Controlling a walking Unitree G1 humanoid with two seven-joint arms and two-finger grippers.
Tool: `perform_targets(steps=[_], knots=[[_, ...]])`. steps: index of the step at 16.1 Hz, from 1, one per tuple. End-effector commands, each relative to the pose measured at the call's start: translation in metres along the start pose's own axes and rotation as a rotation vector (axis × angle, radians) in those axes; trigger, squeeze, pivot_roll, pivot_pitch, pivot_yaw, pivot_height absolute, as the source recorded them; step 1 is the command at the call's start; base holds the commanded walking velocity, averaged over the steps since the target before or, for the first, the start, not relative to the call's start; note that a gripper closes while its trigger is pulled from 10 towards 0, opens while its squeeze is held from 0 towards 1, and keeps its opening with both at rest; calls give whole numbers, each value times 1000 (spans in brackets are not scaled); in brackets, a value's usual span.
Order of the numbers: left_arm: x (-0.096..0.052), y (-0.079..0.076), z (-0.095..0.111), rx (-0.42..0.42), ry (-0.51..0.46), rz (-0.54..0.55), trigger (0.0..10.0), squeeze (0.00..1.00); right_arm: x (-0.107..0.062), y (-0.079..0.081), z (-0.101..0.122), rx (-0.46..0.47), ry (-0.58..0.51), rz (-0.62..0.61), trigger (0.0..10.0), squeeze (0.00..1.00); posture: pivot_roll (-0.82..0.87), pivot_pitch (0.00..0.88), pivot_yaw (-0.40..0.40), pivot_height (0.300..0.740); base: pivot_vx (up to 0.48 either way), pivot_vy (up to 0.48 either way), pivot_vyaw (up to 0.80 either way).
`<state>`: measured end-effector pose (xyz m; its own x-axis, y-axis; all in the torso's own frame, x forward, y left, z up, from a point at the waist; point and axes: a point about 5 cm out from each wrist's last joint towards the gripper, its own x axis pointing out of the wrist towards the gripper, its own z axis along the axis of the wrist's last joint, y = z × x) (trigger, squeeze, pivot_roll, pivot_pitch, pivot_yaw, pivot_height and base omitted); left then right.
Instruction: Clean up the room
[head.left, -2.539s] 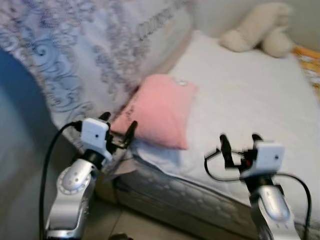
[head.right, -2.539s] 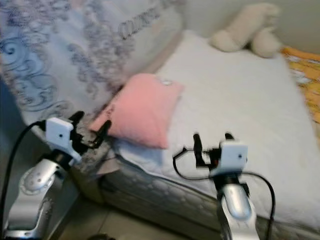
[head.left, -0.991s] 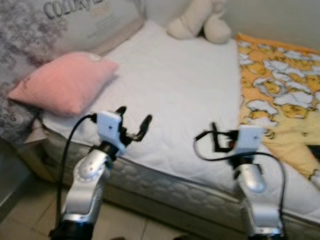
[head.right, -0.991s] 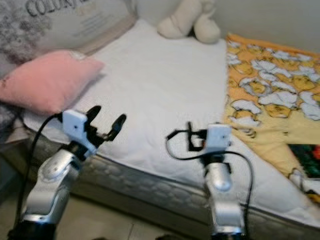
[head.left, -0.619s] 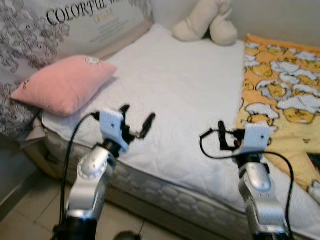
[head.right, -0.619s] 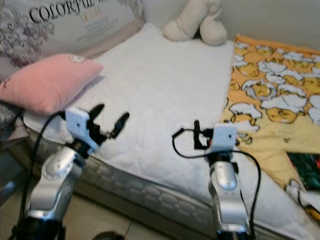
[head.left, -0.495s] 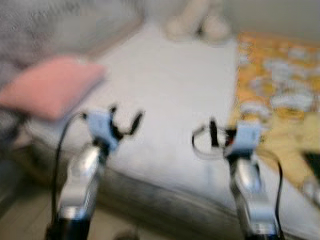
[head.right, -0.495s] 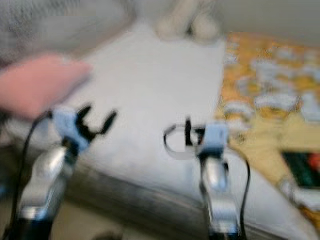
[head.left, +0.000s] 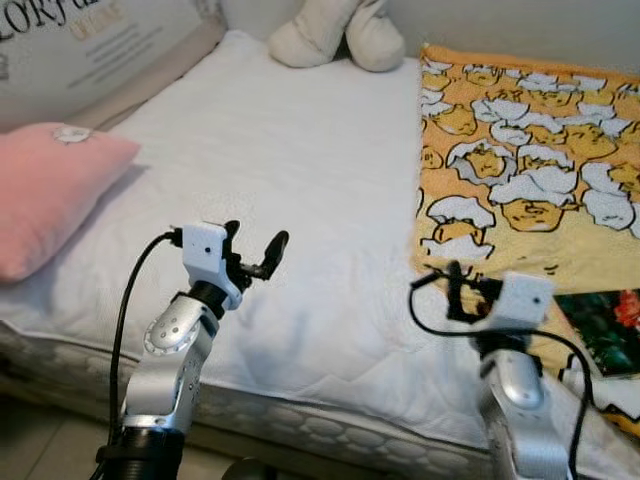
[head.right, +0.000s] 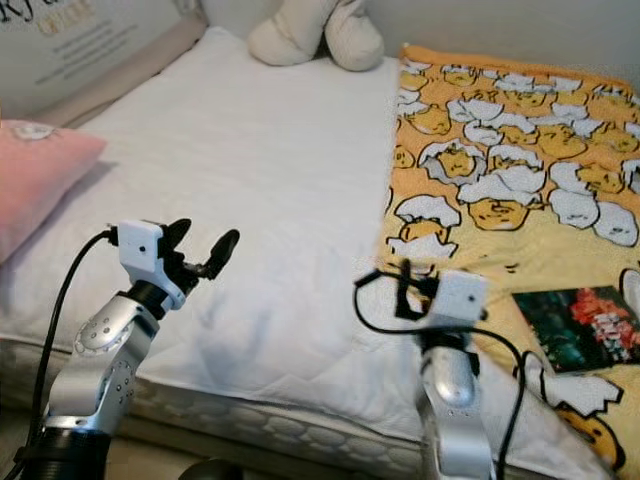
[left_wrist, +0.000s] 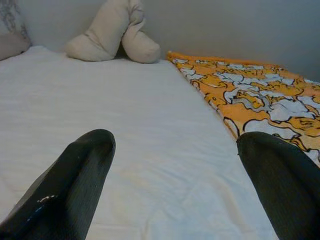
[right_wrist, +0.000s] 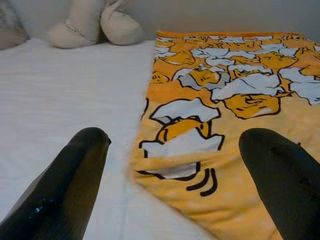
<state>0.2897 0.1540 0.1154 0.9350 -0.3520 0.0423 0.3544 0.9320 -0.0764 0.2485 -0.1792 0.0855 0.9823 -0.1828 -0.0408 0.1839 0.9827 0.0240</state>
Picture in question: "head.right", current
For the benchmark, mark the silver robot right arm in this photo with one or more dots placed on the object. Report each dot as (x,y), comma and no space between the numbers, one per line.
(450,400)

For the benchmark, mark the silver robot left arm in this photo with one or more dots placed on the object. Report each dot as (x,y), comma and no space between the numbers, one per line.
(105,370)

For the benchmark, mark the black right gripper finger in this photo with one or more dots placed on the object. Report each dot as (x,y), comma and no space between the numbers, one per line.
(403,290)

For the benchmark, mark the white quilted mattress cover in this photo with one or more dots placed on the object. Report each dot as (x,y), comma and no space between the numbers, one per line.
(260,180)

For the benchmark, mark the yellow cartoon print blanket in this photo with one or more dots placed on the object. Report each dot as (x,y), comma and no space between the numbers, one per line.
(510,130)

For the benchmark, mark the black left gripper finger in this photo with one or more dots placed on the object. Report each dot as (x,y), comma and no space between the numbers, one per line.
(179,232)
(223,254)

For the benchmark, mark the black robot left leg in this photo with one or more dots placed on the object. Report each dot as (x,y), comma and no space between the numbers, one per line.
(210,471)

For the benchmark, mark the grey quilted mattress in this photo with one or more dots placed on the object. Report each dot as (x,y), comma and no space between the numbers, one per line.
(260,430)

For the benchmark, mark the pink fluffy pillow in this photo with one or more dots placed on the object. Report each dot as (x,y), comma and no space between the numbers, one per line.
(45,185)

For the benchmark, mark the dark illustrated book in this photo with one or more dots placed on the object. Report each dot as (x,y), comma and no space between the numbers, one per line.
(580,330)

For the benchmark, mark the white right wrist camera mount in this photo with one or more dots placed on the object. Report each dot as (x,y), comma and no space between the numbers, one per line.
(460,298)

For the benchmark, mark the cream plush toy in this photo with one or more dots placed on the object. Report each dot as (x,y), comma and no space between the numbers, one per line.
(300,40)

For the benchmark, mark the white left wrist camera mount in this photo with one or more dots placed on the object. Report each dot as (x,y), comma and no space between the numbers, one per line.
(145,250)

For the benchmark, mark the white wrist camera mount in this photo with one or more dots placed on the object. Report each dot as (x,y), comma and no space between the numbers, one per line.
(460,298)
(145,250)

